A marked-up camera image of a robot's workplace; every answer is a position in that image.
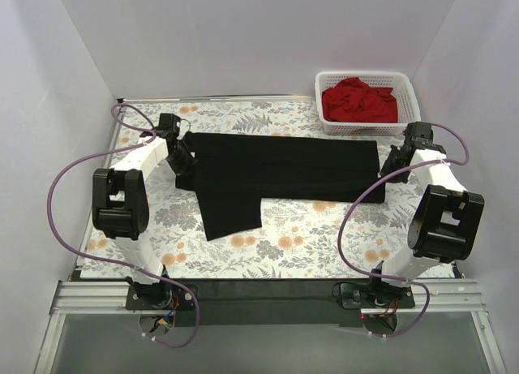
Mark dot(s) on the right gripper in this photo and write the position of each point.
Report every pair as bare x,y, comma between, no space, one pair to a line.
392,168

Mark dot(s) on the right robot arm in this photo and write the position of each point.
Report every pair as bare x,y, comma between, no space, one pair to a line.
445,224

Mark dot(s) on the white plastic basket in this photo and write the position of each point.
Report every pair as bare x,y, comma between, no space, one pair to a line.
402,90

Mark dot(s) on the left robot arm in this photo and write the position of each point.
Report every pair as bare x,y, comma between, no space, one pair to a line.
120,205

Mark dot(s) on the floral table mat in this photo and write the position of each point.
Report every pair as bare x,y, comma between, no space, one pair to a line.
298,238

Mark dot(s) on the red t-shirt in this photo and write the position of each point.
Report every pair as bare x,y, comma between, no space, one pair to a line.
353,101

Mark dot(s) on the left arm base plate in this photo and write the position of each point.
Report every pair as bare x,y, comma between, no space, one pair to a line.
182,297

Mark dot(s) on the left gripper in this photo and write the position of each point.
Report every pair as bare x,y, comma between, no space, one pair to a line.
183,161

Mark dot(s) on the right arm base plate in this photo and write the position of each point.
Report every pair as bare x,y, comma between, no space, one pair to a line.
360,294

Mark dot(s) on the black t-shirt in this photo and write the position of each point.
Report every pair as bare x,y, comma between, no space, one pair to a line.
232,174

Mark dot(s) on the aluminium table frame rail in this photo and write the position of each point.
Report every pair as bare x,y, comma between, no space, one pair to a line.
267,325

